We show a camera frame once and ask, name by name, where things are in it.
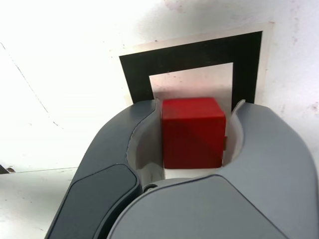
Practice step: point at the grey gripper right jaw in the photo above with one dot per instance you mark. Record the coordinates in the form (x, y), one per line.
(224, 206)

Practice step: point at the red cube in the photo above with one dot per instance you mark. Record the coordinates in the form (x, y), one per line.
(192, 134)

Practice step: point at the black tape square outline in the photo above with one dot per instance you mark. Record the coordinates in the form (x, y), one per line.
(139, 69)

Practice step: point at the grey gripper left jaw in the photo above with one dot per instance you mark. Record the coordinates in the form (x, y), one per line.
(99, 186)

